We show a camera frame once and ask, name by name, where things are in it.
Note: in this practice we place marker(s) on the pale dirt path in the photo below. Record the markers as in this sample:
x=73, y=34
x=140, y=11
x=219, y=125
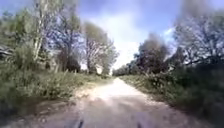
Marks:
x=115, y=100

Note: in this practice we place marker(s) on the dark row of trees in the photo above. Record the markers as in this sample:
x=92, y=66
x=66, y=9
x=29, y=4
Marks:
x=153, y=53

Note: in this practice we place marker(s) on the robot's own part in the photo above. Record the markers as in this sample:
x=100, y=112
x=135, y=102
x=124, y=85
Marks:
x=139, y=126
x=80, y=124

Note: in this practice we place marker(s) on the green bushy verge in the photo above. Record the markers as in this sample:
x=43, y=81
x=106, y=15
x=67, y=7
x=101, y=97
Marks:
x=186, y=86

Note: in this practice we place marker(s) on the green grass and weeds verge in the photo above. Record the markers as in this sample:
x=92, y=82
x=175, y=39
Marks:
x=36, y=87

